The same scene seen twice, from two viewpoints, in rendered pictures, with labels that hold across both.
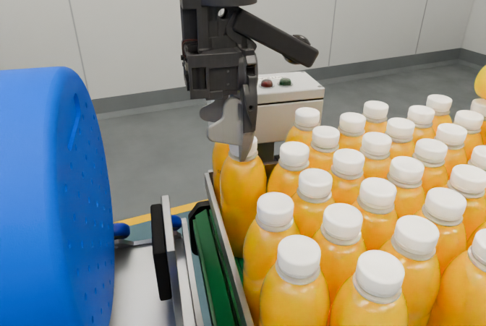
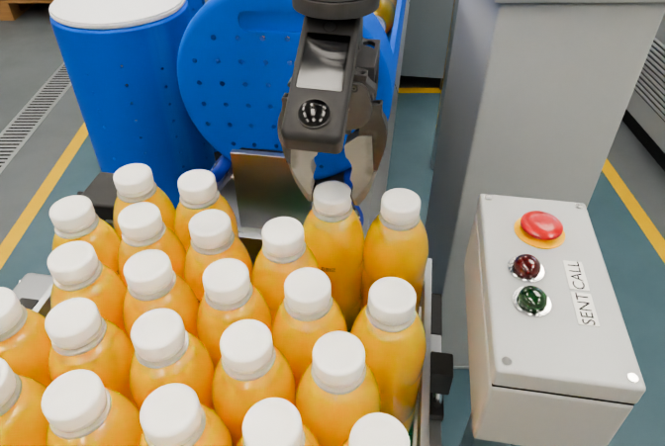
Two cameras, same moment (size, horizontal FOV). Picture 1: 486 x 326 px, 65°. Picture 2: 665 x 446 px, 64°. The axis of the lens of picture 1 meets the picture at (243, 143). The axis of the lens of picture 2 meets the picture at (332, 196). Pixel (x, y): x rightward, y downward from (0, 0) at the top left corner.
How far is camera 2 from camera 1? 0.74 m
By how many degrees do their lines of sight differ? 87
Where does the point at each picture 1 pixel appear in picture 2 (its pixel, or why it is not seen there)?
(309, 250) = (125, 177)
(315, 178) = (207, 221)
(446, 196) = (71, 316)
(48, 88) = not seen: outside the picture
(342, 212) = (142, 215)
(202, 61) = not seen: hidden behind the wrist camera
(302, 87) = (510, 327)
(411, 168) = (143, 322)
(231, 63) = not seen: hidden behind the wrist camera
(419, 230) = (65, 254)
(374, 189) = (145, 258)
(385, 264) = (67, 210)
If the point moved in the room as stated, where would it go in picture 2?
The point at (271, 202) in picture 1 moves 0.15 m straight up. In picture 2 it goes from (198, 177) to (170, 39)
